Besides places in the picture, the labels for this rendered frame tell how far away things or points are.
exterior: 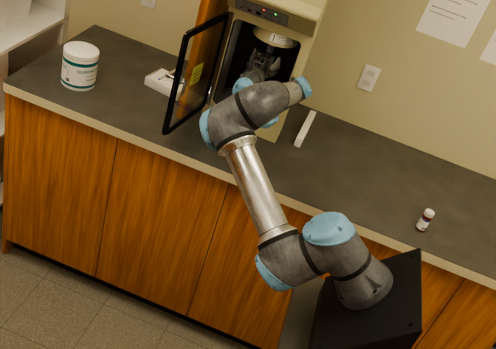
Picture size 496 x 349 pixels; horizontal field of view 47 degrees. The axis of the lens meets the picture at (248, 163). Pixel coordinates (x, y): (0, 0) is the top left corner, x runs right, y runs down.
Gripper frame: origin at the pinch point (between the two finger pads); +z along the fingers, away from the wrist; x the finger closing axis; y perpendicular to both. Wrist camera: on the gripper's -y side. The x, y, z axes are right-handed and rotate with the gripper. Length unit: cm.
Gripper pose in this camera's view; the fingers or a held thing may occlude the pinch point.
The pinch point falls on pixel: (266, 61)
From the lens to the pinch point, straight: 220.5
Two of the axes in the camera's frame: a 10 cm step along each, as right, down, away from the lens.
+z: 2.7, -5.0, 8.2
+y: 2.6, -7.8, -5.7
